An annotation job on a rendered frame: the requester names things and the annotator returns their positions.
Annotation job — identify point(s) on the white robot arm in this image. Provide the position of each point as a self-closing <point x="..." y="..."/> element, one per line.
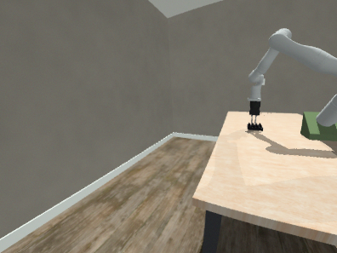
<point x="314" y="58"/>

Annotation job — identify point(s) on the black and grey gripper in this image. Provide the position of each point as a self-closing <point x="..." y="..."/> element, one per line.
<point x="254" y="106"/>

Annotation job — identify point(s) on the black knob box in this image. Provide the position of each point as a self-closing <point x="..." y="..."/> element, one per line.
<point x="254" y="127"/>

